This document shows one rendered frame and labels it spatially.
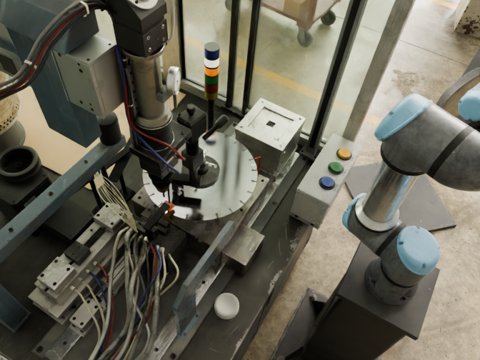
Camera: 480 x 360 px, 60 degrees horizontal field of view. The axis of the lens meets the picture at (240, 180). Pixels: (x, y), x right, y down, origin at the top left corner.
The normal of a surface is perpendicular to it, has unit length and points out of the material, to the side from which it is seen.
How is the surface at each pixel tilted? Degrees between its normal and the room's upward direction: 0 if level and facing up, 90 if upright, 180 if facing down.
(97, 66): 90
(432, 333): 0
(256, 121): 0
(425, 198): 0
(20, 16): 59
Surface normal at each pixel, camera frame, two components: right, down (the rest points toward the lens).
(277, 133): 0.07, -0.60
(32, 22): -0.40, 0.26
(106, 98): 0.86, 0.44
